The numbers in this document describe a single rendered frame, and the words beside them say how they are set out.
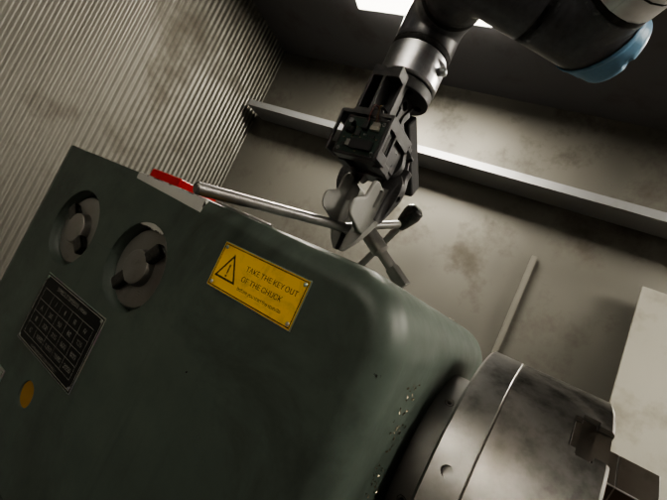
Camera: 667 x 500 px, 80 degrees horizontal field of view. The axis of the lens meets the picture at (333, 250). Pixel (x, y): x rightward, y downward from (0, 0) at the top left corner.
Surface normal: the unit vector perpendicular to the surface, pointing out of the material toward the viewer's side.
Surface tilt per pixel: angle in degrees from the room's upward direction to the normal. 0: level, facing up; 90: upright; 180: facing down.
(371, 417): 90
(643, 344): 74
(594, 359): 90
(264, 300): 90
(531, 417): 43
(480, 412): 51
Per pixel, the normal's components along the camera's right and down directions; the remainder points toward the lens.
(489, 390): 0.03, -0.87
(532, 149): -0.32, -0.22
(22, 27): 0.85, 0.36
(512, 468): -0.21, -0.66
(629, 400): -0.19, -0.47
